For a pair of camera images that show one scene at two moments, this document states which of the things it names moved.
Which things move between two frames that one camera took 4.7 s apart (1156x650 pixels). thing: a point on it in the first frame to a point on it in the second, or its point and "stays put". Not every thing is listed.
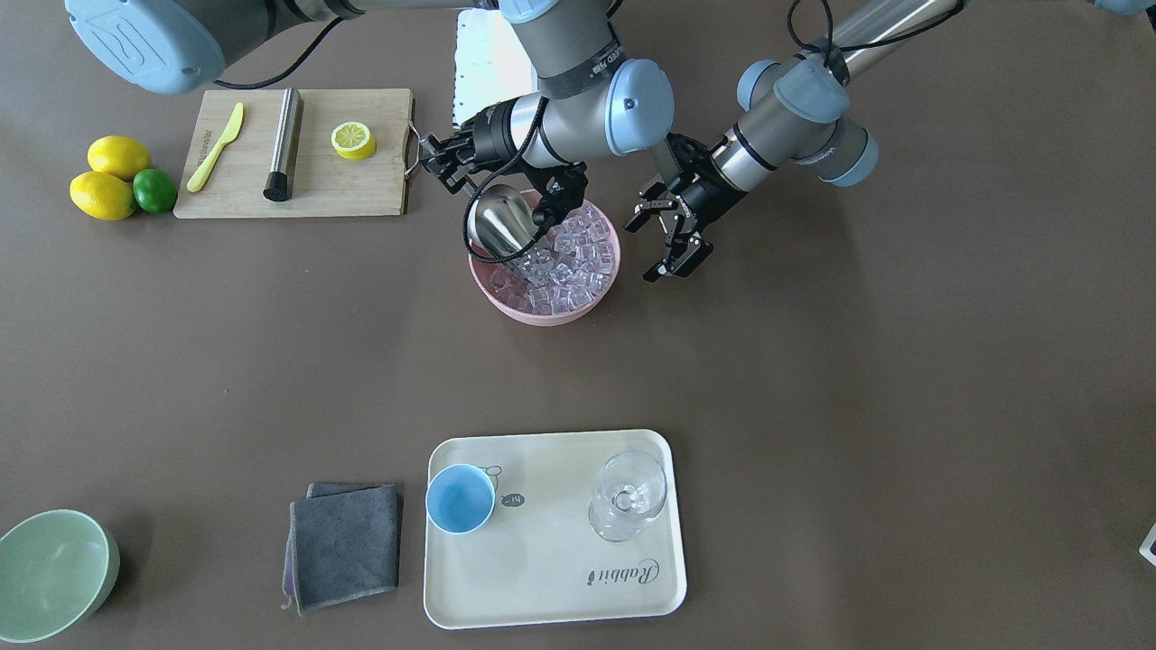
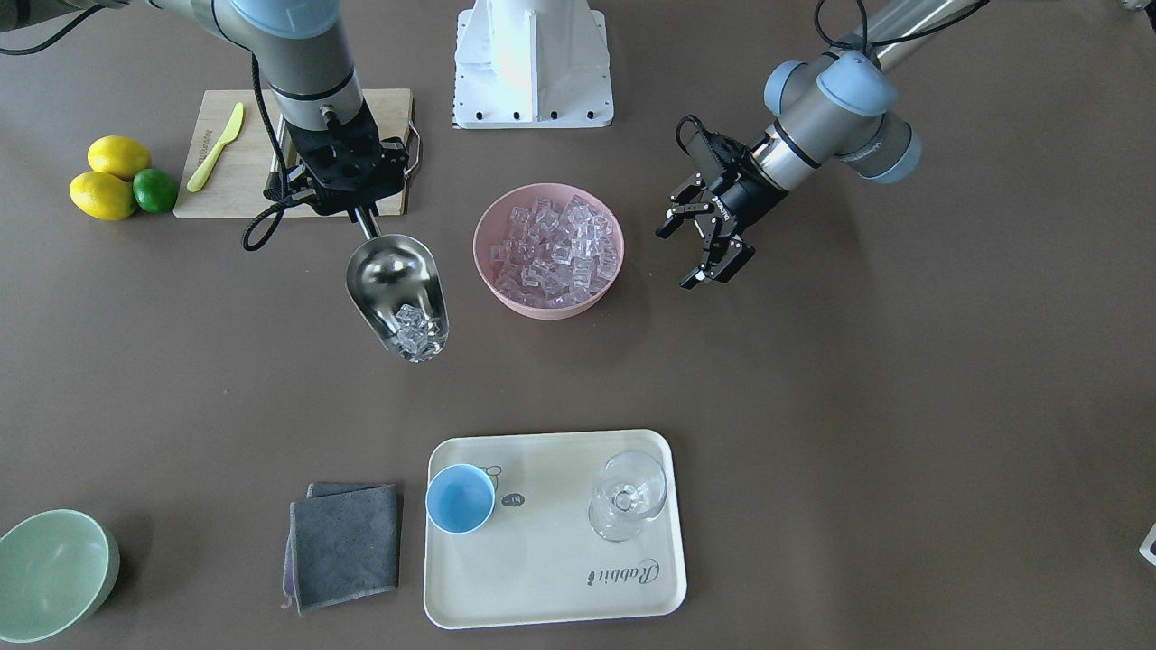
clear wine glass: [631, 488] stays put
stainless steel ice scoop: [501, 221] to [386, 272]
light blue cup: [460, 498] stays put
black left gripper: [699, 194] to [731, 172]
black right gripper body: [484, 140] to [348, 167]
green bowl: [57, 569] stays put
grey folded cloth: [342, 543] stays put
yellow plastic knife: [202, 171] stays put
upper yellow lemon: [120, 155] stays put
